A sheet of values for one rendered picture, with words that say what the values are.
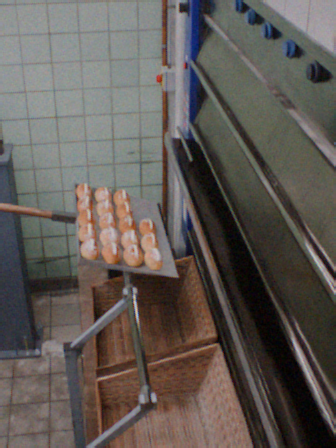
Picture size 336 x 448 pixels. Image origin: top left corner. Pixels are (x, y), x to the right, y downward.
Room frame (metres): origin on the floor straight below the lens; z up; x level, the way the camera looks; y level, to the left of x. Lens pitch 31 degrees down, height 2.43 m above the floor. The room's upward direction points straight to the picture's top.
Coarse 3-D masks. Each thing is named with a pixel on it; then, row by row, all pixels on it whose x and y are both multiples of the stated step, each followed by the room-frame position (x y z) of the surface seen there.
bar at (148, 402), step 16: (128, 272) 1.75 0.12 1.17; (128, 288) 1.66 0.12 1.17; (128, 304) 1.58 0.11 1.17; (80, 336) 1.63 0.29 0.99; (64, 352) 1.60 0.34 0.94; (80, 352) 1.62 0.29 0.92; (144, 352) 1.36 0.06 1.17; (144, 368) 1.29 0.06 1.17; (144, 384) 1.22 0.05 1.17; (80, 400) 1.60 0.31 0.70; (144, 400) 1.17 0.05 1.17; (80, 416) 1.60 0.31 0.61; (128, 416) 1.17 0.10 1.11; (144, 416) 1.16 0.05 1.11; (80, 432) 1.60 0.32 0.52; (112, 432) 1.15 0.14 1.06
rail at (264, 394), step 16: (176, 160) 2.10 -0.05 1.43; (192, 192) 1.85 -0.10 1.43; (192, 208) 1.76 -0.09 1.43; (208, 240) 1.55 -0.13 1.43; (208, 256) 1.49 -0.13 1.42; (224, 288) 1.32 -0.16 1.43; (240, 320) 1.19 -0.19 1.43; (240, 336) 1.13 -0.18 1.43; (256, 368) 1.02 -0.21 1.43; (256, 384) 0.98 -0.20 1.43; (272, 400) 0.93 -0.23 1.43; (272, 416) 0.88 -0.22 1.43; (272, 432) 0.85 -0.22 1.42
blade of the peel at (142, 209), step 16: (112, 192) 2.30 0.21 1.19; (144, 208) 2.24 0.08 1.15; (96, 224) 2.02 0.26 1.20; (160, 224) 2.14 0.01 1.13; (80, 240) 1.88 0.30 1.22; (96, 240) 1.91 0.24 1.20; (160, 240) 2.01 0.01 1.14; (80, 256) 1.74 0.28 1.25; (144, 272) 1.77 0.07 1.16; (160, 272) 1.79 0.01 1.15; (176, 272) 1.81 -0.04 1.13
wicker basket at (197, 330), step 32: (192, 256) 2.32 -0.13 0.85; (96, 288) 2.27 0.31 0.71; (160, 288) 2.31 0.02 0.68; (192, 288) 2.19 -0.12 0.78; (96, 320) 2.19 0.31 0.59; (160, 320) 2.19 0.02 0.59; (192, 320) 2.05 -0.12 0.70; (96, 352) 1.83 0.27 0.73; (128, 352) 1.98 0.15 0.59; (160, 352) 1.76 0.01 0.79
